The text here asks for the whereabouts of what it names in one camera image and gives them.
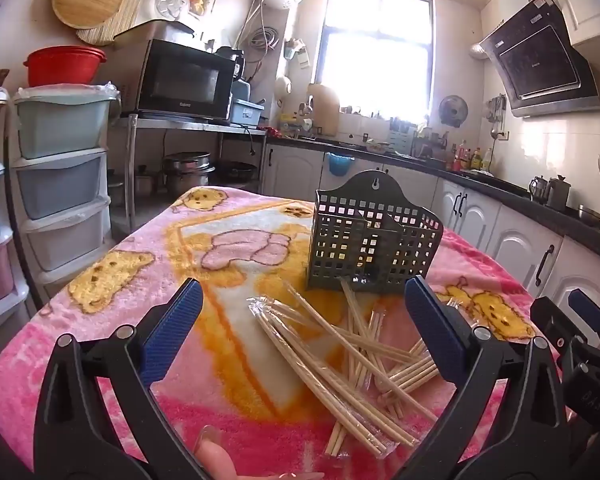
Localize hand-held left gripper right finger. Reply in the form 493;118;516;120
395;275;571;480

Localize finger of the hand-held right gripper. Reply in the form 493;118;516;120
530;296;600;361
567;289;600;356

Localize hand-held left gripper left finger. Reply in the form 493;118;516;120
33;278;211;480

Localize grey perforated utensil holder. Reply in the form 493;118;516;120
306;170;445;293

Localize group of chopsticks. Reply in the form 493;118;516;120
246;280;461;461

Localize person's left hand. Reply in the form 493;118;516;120
195;425;326;480

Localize pink cartoon printed blanket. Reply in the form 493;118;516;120
0;186;566;480

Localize white lower kitchen cabinets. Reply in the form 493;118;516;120
262;142;600;321

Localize steel kettle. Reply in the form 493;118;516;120
545;175;572;211

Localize small steel pot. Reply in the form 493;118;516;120
134;164;157;195

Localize stacked steel pots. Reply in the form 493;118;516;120
162;152;216;198

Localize black wok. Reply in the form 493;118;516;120
215;160;257;183

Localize row of condiment bottles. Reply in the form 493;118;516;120
447;140;496;173

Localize blue hanging bin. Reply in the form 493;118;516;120
327;152;356;177

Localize pale blue plastic drawer tower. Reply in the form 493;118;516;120
11;85;121;301

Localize pale blue knife rack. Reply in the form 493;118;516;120
387;117;413;153

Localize steel shelf rack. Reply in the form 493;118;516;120
111;112;268;233

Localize hanging kitchen tools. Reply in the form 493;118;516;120
485;94;508;138

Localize grey-blue plastic box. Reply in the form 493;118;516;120
228;99;266;127

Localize beige cutting board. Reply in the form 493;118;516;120
307;83;341;137

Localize black microwave oven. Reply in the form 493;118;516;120
136;38;237;123

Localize black range hood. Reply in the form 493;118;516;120
480;0;600;118

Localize black blender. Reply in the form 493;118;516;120
215;46;246;81

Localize kitchen window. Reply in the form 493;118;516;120
316;0;435;120

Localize red plastic basin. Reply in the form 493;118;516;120
23;46;107;87

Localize round wall fan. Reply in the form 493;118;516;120
439;94;468;128

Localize coiled grey hose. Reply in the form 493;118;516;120
250;25;281;51

